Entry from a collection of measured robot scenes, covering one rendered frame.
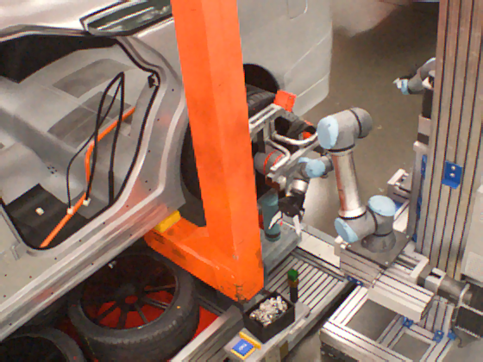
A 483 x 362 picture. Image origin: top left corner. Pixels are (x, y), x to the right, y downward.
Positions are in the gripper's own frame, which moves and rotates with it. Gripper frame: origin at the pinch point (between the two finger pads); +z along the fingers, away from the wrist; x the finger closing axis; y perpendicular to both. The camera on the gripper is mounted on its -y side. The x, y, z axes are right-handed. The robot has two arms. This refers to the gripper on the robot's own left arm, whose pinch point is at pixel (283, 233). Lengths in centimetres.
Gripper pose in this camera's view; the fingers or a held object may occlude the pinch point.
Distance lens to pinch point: 279.9
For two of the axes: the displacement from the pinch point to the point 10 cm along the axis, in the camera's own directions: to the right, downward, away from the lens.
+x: -8.1, -1.7, 5.6
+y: 5.1, 2.9, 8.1
